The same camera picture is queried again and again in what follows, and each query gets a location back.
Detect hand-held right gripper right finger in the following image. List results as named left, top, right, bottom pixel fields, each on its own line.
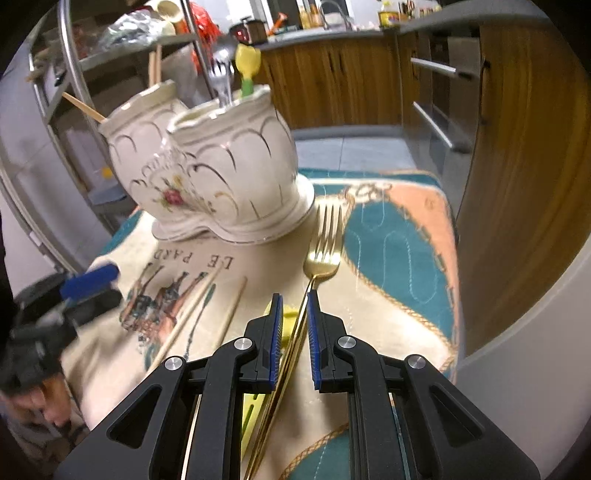
left=306, top=291, right=541, bottom=480

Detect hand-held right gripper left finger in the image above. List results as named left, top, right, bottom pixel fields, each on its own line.
left=53, top=293, right=284, bottom=480

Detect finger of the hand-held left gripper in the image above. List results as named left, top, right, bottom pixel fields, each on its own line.
left=65, top=288, right=124, bottom=325
left=60, top=263, right=121, bottom=301

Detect yellow green plastic spoon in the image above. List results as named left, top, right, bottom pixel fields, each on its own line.
left=241, top=304, right=301, bottom=445
left=235, top=44, right=262, bottom=99

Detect gold metal fork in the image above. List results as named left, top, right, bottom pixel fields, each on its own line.
left=244, top=203, right=345, bottom=480

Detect white floral ceramic utensil holder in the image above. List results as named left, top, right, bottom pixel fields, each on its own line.
left=98, top=79, right=298, bottom=232

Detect silver metal fork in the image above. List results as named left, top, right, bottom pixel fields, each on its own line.
left=209, top=58, right=236, bottom=106

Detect silver metal spoon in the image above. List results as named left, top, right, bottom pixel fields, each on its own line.
left=215, top=36, right=239, bottom=63

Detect person's left hand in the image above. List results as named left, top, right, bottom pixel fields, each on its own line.
left=0, top=369, right=88, bottom=446

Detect white ceramic holder tray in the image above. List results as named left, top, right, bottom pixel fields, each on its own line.
left=152, top=178, right=315, bottom=244

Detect printed quilted table cloth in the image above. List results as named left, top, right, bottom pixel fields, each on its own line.
left=60, top=168, right=463, bottom=480

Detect metal shelf rack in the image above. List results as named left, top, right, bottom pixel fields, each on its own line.
left=0, top=0, right=218, bottom=278

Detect clear plastic bag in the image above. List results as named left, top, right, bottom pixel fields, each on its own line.
left=96, top=11, right=177, bottom=48

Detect wooden kitchen cabinets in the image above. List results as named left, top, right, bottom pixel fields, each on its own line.
left=259, top=21, right=591, bottom=357

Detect red plastic bag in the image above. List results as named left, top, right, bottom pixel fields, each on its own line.
left=178, top=0, right=219, bottom=75

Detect built-in steel oven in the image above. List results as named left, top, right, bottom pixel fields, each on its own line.
left=409, top=28, right=482, bottom=177

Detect beige cup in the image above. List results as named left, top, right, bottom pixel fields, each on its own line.
left=154, top=0, right=182, bottom=22

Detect dark red rice cooker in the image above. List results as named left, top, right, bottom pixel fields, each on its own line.
left=229, top=17, right=269, bottom=45

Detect grey kitchen countertop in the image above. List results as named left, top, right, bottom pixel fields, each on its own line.
left=256, top=0, right=591, bottom=52

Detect metal kitchen faucet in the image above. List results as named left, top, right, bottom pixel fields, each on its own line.
left=318, top=0, right=352, bottom=31

